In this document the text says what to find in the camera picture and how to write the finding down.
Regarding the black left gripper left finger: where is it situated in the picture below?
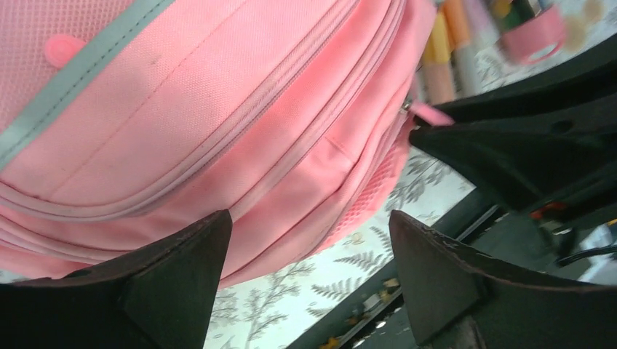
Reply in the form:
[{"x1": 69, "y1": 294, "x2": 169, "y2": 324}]
[{"x1": 1, "y1": 210, "x2": 232, "y2": 348}]

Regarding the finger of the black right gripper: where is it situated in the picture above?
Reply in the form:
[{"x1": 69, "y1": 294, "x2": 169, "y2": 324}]
[{"x1": 410, "y1": 46, "x2": 616, "y2": 212}]

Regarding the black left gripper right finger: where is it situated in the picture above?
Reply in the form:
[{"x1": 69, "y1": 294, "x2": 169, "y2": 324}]
[{"x1": 389, "y1": 211, "x2": 616, "y2": 348}]

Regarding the pink student backpack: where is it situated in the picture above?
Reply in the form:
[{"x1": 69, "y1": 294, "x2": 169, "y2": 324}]
[{"x1": 0, "y1": 0, "x2": 456, "y2": 290}]

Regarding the pink highlighter pen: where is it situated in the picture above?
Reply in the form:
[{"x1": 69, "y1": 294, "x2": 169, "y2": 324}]
[{"x1": 442, "y1": 0, "x2": 481, "y2": 97}]

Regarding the floral patterned table mat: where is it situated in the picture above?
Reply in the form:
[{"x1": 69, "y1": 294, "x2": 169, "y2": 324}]
[{"x1": 0, "y1": 0, "x2": 617, "y2": 349}]

